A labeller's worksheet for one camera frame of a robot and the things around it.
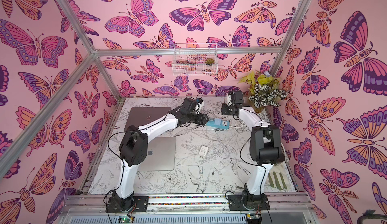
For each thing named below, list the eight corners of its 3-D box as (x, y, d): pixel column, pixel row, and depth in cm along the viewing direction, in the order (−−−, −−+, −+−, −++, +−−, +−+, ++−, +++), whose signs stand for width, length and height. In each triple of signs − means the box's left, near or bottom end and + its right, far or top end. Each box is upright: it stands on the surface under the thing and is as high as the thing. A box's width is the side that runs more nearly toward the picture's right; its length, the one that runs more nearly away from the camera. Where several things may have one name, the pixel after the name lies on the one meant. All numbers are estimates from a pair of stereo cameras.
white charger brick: (198, 156, 91) (198, 154, 89) (201, 147, 95) (201, 145, 93) (204, 158, 91) (205, 156, 88) (207, 149, 94) (208, 147, 92)
